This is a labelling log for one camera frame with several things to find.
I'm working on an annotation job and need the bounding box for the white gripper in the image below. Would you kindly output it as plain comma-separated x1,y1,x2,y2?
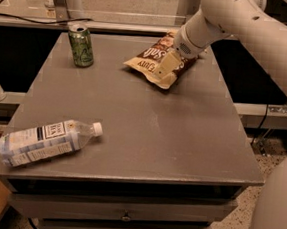
153,22,211,80

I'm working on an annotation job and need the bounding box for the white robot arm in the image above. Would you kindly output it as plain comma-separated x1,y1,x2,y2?
155,0,287,229

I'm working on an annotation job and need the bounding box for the grey drawer cabinet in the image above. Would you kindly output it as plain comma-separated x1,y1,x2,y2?
0,34,263,229

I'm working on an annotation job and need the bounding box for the black cable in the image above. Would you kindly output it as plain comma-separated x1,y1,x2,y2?
0,10,95,29

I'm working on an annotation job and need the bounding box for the green soda can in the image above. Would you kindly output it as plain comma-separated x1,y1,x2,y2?
68,23,94,67

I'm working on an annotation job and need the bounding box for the upper drawer knob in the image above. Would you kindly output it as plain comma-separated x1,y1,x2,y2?
120,212,131,222

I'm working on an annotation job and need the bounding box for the brown chip bag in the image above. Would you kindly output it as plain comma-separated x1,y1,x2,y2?
125,31,198,90

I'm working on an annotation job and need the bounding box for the clear plastic water bottle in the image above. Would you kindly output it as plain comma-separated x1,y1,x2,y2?
0,119,103,167

